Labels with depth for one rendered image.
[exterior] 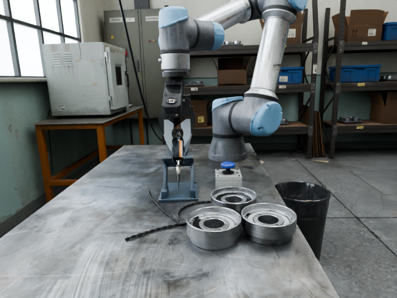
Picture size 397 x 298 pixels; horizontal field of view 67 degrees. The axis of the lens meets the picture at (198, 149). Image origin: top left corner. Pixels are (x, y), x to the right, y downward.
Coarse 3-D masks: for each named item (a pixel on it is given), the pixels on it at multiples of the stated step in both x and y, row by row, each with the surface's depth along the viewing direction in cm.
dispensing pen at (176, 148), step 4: (176, 136) 82; (180, 136) 82; (176, 144) 79; (176, 148) 79; (176, 152) 78; (176, 156) 78; (176, 160) 79; (180, 160) 79; (176, 164) 79; (180, 164) 79; (176, 168) 79; (180, 168) 79
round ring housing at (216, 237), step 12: (192, 216) 60; (228, 216) 60; (240, 216) 57; (192, 228) 54; (204, 228) 55; (216, 228) 55; (228, 228) 53; (240, 228) 55; (192, 240) 56; (204, 240) 52; (216, 240) 52; (228, 240) 53
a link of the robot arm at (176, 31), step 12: (168, 12) 72; (180, 12) 72; (168, 24) 72; (180, 24) 73; (192, 24) 76; (168, 36) 73; (180, 36) 73; (192, 36) 76; (168, 48) 74; (180, 48) 74
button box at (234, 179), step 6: (216, 174) 81; (222, 174) 81; (228, 174) 81; (234, 174) 81; (240, 174) 80; (216, 180) 79; (222, 180) 79; (228, 180) 79; (234, 180) 79; (240, 180) 79; (216, 186) 80; (222, 186) 80; (240, 186) 79
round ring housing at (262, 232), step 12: (252, 204) 62; (264, 204) 63; (276, 204) 62; (264, 216) 60; (276, 216) 59; (288, 216) 59; (252, 228) 55; (264, 228) 53; (276, 228) 53; (288, 228) 54; (252, 240) 56; (264, 240) 54; (276, 240) 54; (288, 240) 55
